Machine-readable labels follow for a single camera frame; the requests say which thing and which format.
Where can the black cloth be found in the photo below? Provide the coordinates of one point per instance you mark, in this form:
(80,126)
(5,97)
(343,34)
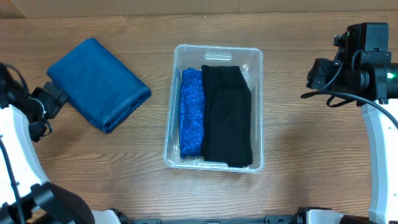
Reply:
(228,127)
(222,77)

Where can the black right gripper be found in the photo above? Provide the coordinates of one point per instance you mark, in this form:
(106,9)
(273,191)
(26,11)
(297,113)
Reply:
(318,75)

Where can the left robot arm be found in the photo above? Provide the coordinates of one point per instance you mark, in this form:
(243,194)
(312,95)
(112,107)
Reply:
(25,188)

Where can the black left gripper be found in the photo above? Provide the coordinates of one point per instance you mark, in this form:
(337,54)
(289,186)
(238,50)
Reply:
(57,101)

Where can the clear plastic container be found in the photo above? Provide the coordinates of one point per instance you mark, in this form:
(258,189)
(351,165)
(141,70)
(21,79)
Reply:
(250,61)

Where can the teal towel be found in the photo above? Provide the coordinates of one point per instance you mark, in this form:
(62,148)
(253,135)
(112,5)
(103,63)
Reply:
(100,87)

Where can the blue glitter cloth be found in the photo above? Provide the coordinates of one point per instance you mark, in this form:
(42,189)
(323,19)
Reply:
(191,113)

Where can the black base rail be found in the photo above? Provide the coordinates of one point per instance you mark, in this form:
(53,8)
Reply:
(217,220)

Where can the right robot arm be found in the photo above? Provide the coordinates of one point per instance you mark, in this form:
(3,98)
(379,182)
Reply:
(362,72)

